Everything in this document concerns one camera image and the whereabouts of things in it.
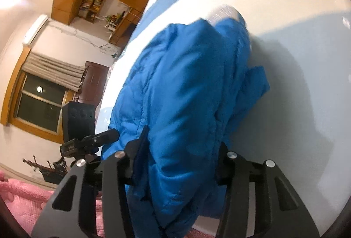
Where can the white air conditioner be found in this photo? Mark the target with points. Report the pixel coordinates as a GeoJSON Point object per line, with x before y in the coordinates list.
{"type": "Point", "coordinates": [34, 31]}

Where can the blue padded jacket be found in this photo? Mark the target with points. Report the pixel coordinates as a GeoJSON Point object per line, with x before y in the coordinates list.
{"type": "Point", "coordinates": [178, 90]}

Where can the person's left forearm pink sleeve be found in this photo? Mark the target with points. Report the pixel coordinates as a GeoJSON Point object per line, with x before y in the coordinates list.
{"type": "Point", "coordinates": [24, 199]}

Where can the wooden framed window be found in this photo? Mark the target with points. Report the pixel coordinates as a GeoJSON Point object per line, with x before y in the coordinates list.
{"type": "Point", "coordinates": [38, 106]}

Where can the wooden desk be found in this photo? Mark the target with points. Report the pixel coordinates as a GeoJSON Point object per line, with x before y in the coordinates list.
{"type": "Point", "coordinates": [124, 27]}

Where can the cluttered bookshelf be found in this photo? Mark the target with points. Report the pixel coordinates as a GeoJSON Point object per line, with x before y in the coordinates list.
{"type": "Point", "coordinates": [92, 5]}

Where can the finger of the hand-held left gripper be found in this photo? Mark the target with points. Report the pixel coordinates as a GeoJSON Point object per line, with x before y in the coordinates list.
{"type": "Point", "coordinates": [93, 142]}

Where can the beige pleated curtain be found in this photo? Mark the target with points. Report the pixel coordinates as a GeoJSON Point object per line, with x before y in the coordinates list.
{"type": "Point", "coordinates": [54, 71]}

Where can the dark model ship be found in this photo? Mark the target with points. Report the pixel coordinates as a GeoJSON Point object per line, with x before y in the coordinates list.
{"type": "Point", "coordinates": [49, 169]}

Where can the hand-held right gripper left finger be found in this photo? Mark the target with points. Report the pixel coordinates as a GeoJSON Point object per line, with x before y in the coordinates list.
{"type": "Point", "coordinates": [142, 150]}

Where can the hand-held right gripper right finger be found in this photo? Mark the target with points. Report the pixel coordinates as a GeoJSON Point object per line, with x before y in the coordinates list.
{"type": "Point", "coordinates": [223, 166]}

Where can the dark wooden cabinet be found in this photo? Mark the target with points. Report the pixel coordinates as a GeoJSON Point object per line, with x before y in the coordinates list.
{"type": "Point", "coordinates": [93, 81]}

